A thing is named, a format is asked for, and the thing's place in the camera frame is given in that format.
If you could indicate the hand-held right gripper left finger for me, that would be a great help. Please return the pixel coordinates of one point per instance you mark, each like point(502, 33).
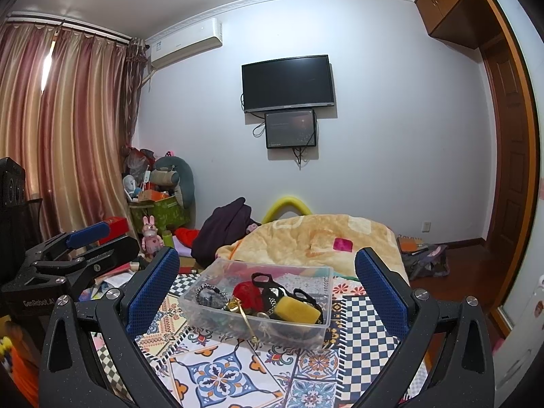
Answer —
point(152, 295)

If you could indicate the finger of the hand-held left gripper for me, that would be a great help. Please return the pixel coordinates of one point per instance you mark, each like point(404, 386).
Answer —
point(90, 233)
point(108, 256)

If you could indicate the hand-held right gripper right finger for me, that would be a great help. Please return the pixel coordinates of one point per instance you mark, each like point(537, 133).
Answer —
point(380, 293)

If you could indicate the clear plastic storage box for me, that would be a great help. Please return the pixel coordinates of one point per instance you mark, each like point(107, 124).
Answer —
point(204, 312)

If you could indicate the yellow sponge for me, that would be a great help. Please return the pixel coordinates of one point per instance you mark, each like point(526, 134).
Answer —
point(295, 311)

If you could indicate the red fuzzy cloth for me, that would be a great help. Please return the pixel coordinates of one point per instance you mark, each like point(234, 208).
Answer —
point(250, 293)

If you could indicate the pile of papers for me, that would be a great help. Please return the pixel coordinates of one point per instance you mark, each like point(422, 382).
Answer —
point(114, 278)

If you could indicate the red gift box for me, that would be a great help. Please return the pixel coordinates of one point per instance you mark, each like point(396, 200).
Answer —
point(117, 226)

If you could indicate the red can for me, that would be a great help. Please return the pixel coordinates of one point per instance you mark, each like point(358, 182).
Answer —
point(187, 270)

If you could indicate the pink rabbit doll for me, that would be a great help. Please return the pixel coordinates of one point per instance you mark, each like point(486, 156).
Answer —
point(152, 236)

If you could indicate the orange yellow cloth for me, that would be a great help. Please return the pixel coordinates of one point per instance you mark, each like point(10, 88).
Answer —
point(19, 357)

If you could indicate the purple grey bag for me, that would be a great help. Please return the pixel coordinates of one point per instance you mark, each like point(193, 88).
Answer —
point(427, 263)

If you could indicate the orange book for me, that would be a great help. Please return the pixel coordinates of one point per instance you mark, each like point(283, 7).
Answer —
point(412, 245)

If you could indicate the green cylinder bottle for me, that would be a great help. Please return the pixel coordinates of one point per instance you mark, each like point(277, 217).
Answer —
point(168, 239)

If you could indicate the green storage box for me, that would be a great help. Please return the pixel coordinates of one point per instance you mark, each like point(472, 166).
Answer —
point(163, 216)

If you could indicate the red plastic bag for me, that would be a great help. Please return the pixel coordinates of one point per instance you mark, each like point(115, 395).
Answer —
point(138, 161)

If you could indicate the dark purple jacket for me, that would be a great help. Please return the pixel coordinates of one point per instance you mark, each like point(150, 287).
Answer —
point(225, 229)

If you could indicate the beige fleece blanket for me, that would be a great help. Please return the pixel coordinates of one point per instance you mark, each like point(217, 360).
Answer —
point(297, 238)

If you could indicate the grey plush toy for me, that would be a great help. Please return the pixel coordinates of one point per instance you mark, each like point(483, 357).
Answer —
point(174, 178)

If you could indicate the striped brown curtain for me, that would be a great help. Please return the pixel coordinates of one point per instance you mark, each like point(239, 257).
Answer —
point(63, 136)

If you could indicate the patterned bed sheet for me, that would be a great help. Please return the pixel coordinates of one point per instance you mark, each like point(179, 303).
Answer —
point(221, 374)

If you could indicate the yellow foam tube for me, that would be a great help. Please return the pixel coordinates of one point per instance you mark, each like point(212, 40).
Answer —
point(289, 202)

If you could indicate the brown wooden door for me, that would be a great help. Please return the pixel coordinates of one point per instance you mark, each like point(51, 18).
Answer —
point(510, 157)

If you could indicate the white air conditioner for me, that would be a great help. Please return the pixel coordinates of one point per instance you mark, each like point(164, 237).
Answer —
point(187, 42)

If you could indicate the wooden overhead cabinet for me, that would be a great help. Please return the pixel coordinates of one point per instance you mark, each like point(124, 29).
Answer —
point(446, 4)

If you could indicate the white wall socket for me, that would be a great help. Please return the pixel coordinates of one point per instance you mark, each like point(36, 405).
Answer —
point(426, 226)

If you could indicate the small black wall monitor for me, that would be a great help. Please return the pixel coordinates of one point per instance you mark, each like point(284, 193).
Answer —
point(291, 129)

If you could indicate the white curtain rail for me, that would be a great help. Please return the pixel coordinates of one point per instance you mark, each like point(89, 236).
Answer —
point(68, 25)

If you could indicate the black wall television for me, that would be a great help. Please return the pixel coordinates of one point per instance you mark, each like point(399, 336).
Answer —
point(287, 83)

